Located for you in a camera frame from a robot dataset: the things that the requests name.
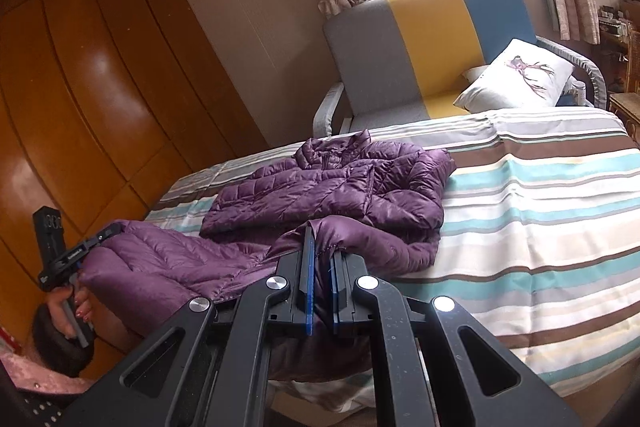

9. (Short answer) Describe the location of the striped bed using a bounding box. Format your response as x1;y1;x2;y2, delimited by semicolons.
145;107;640;400

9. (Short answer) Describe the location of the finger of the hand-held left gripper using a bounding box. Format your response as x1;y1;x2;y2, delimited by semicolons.
52;222;124;272

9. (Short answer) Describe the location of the person's left hand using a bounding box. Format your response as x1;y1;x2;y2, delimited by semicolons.
47;284;97;339

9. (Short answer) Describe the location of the white printed pillow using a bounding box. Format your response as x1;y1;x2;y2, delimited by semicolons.
452;38;573;110

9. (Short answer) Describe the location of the wooden wardrobe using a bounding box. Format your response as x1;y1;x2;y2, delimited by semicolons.
0;0;271;358

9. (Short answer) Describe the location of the cluttered wooden desk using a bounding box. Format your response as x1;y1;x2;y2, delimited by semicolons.
597;0;640;94

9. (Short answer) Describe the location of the purple down jacket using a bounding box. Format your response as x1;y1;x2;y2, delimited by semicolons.
80;129;456;383

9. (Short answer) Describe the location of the grey yellow blue sofa chair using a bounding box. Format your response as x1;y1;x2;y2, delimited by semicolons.
312;0;608;138

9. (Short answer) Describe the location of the pink fleece clothing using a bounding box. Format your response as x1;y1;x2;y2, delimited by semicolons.
0;347;92;397

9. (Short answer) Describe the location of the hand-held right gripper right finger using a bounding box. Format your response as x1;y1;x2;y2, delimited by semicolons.
330;253;582;427

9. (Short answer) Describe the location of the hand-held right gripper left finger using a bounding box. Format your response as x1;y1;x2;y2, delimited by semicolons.
60;223;317;427

